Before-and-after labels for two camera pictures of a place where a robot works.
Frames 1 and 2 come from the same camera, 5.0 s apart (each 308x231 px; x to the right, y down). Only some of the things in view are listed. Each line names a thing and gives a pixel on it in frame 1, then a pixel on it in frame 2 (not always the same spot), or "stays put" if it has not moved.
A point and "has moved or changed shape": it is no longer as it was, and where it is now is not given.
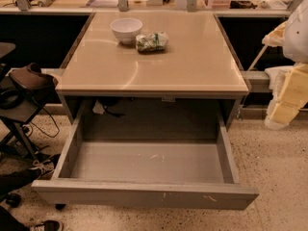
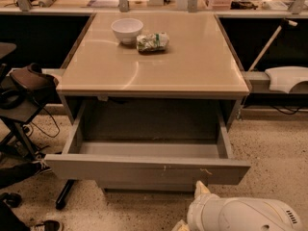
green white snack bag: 151,41 stays put
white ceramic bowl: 126,29 stays put
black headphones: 11,99 stays put
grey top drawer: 165,157 has moved or changed shape
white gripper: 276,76 -> 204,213
